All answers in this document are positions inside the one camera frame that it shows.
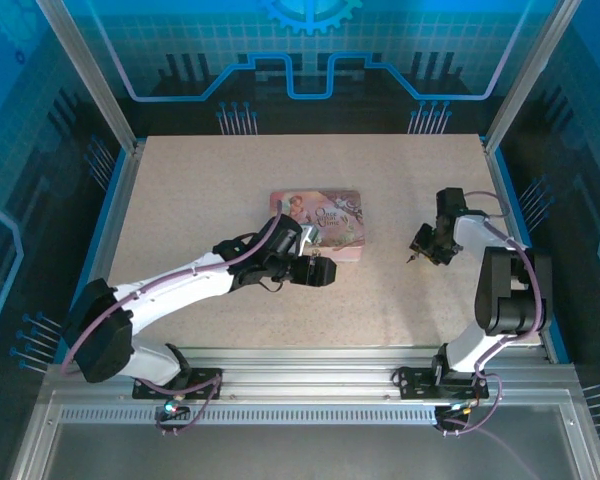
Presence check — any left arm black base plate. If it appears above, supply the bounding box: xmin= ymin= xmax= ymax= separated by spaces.
xmin=132 ymin=367 xmax=224 ymax=401

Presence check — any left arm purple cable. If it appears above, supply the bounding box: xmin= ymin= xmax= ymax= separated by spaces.
xmin=59 ymin=212 xmax=284 ymax=379

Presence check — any left base connector module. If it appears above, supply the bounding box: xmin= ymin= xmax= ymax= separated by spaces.
xmin=154 ymin=399 xmax=190 ymax=422

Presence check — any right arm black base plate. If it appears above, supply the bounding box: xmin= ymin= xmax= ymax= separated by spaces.
xmin=396 ymin=367 xmax=490 ymax=401

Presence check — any pink illustrated tin box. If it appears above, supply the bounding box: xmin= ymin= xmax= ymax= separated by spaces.
xmin=268 ymin=188 xmax=367 ymax=264

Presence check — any base connector module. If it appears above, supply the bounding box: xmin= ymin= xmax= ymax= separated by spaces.
xmin=437 ymin=399 xmax=484 ymax=424
xmin=154 ymin=399 xmax=190 ymax=422

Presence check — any aluminium side rail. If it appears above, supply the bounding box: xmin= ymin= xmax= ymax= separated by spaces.
xmin=39 ymin=142 xmax=146 ymax=381
xmin=482 ymin=142 xmax=556 ymax=364

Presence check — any right base connector module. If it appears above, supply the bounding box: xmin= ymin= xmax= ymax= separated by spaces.
xmin=437 ymin=399 xmax=484 ymax=424

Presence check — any grey metal platform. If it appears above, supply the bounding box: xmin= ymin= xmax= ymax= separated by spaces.
xmin=9 ymin=389 xmax=600 ymax=480

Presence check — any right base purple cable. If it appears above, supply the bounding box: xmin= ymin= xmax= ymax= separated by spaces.
xmin=437 ymin=372 xmax=536 ymax=476

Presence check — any aluminium frame post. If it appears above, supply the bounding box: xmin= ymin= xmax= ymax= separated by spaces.
xmin=481 ymin=0 xmax=586 ymax=154
xmin=33 ymin=0 xmax=147 ymax=154

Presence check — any slotted grey cable duct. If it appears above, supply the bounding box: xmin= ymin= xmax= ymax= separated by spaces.
xmin=59 ymin=405 xmax=439 ymax=422

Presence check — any aluminium mounting beam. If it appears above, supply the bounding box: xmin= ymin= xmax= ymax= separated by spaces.
xmin=44 ymin=344 xmax=576 ymax=402

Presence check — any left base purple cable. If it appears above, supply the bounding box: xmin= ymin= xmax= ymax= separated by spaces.
xmin=142 ymin=374 xmax=225 ymax=437

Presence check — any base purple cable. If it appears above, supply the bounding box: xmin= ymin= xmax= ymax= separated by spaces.
xmin=437 ymin=372 xmax=536 ymax=476
xmin=142 ymin=374 xmax=225 ymax=437

